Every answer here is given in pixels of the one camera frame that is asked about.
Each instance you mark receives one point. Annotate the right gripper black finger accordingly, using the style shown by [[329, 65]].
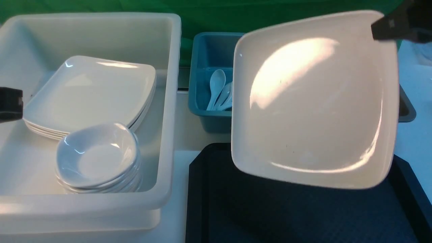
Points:
[[411, 21]]

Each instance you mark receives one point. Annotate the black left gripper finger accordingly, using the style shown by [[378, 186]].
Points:
[[11, 104]]

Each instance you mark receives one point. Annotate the large white square plate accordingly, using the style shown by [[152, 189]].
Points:
[[316, 102]]

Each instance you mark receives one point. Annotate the top stacked white plate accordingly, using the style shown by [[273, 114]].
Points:
[[87, 91]]

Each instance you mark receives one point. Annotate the large white plastic tub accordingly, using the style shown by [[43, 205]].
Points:
[[32, 48]]

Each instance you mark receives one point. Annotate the stack of white plates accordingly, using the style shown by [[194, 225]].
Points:
[[57, 135]]

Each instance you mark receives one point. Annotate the brown plastic bin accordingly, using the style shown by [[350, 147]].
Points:
[[407, 112]]

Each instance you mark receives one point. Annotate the top stacked white bowl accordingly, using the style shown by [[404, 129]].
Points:
[[97, 155]]

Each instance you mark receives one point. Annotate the stack of white bowls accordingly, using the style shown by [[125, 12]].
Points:
[[129, 182]]

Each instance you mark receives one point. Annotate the white spoon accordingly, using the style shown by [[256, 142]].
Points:
[[216, 84], [224, 95], [228, 103]]

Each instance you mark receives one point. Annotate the white spoon far left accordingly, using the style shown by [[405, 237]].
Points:
[[216, 84]]

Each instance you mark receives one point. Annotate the teal plastic bin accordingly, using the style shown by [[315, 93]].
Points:
[[211, 51]]

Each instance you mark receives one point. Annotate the green cloth backdrop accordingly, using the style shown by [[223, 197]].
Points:
[[203, 15]]

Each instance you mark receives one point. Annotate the black serving tray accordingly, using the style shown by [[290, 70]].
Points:
[[226, 205]]

